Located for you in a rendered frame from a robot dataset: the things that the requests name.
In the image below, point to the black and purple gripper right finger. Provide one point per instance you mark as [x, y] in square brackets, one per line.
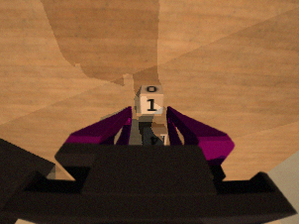
[215, 144]

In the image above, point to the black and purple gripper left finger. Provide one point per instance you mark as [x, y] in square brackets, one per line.
[104, 131]

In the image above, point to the tan digit cube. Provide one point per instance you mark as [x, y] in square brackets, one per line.
[154, 140]
[151, 99]

